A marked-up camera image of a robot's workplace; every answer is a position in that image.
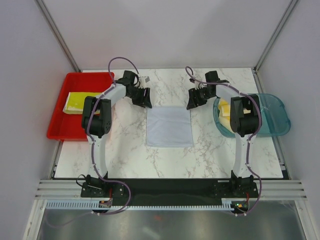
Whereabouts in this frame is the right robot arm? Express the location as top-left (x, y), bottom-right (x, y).
top-left (185, 66), bottom-right (262, 197)

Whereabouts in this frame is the aluminium frame post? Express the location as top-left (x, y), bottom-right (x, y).
top-left (34, 0), bottom-right (81, 72)
top-left (252, 0), bottom-right (300, 73)

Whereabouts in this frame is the cream towel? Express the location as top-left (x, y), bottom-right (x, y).
top-left (218, 98), bottom-right (235, 133)

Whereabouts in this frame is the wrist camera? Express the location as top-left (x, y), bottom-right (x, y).
top-left (189, 78), bottom-right (200, 89)
top-left (138, 76), bottom-right (150, 88)

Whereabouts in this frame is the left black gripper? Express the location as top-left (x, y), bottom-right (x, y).
top-left (127, 87), bottom-right (152, 110)

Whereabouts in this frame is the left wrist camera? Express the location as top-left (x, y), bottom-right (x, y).
top-left (138, 76), bottom-right (150, 88)

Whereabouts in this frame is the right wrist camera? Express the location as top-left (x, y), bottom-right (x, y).
top-left (189, 78), bottom-right (200, 89)

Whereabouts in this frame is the left aluminium frame post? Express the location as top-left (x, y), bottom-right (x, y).
top-left (34, 0), bottom-right (81, 72)

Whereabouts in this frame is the aluminium front rail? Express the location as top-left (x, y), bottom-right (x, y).
top-left (35, 179), bottom-right (307, 200)

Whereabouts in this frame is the red plastic bin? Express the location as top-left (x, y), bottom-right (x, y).
top-left (46, 72), bottom-right (114, 142)

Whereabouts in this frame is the white cable duct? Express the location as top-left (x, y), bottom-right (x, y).
top-left (45, 199), bottom-right (234, 211)

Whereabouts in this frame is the yellow patterned towel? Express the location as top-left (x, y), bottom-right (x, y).
top-left (62, 92), bottom-right (101, 115)

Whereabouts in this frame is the right aluminium frame post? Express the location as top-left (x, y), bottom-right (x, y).
top-left (252, 0), bottom-right (300, 73)

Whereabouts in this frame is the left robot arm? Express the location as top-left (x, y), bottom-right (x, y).
top-left (81, 70), bottom-right (152, 197)

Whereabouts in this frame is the blue transparent plastic tub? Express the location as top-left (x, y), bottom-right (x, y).
top-left (213, 93), bottom-right (291, 138)

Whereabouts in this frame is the light blue white towel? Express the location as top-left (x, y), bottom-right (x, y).
top-left (146, 106), bottom-right (194, 148)

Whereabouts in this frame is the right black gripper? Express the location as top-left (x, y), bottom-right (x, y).
top-left (186, 86), bottom-right (214, 111)

